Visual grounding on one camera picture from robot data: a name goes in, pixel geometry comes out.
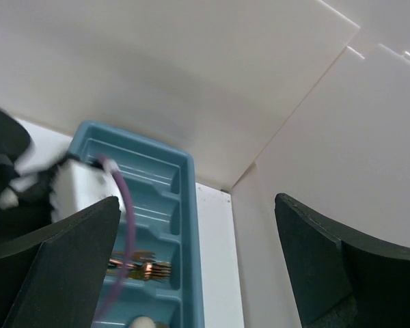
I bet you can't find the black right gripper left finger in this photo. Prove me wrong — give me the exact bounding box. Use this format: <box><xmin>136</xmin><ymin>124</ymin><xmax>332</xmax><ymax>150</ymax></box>
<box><xmin>0</xmin><ymin>196</ymin><xmax>121</xmax><ymax>327</ymax></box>

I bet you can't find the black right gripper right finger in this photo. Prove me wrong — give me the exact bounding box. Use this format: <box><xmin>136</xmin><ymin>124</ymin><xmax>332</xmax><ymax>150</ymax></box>
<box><xmin>275</xmin><ymin>193</ymin><xmax>410</xmax><ymax>327</ymax></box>

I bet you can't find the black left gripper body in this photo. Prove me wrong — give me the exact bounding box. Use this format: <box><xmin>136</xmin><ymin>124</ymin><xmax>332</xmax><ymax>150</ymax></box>
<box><xmin>0</xmin><ymin>108</ymin><xmax>77</xmax><ymax>243</ymax></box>

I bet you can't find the copper fork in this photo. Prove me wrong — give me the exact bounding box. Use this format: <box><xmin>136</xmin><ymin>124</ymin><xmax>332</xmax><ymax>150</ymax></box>
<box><xmin>126</xmin><ymin>262</ymin><xmax>172</xmax><ymax>281</ymax></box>
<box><xmin>111</xmin><ymin>250</ymin><xmax>156</xmax><ymax>262</ymax></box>

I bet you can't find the white ceramic spoon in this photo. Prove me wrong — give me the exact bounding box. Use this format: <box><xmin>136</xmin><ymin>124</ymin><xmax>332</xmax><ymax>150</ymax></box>
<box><xmin>128</xmin><ymin>316</ymin><xmax>156</xmax><ymax>328</ymax></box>

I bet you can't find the blue plastic cutlery tray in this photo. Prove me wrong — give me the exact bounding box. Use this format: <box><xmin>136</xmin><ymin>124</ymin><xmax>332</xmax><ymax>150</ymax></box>
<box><xmin>69</xmin><ymin>120</ymin><xmax>205</xmax><ymax>327</ymax></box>

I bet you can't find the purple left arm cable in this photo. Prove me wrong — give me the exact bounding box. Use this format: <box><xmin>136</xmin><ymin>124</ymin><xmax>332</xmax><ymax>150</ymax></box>
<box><xmin>94</xmin><ymin>155</ymin><xmax>136</xmax><ymax>324</ymax></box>

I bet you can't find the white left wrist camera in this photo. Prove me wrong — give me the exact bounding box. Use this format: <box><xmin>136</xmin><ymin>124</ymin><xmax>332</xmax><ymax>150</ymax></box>
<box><xmin>50</xmin><ymin>159</ymin><xmax>126</xmax><ymax>223</ymax></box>

